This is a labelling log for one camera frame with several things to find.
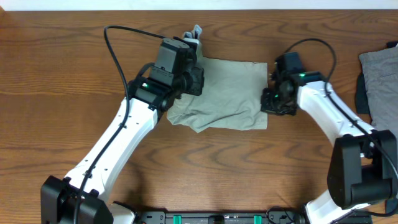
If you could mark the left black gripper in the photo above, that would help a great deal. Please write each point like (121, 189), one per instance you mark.
(198, 75)

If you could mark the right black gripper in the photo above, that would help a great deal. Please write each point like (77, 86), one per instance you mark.
(267, 106)

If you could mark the khaki green shorts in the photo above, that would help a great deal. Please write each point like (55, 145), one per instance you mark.
(231, 98)

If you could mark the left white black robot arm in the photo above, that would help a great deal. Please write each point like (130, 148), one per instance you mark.
(82, 195)

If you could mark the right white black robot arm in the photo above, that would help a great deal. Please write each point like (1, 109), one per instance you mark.
(363, 166)

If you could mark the dark folded cloth pile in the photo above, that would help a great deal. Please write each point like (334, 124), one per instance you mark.
(362, 107)

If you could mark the grey folded garment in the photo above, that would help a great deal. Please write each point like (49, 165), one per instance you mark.
(380, 80)

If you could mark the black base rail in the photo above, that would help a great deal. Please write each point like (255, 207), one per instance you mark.
(272, 216)

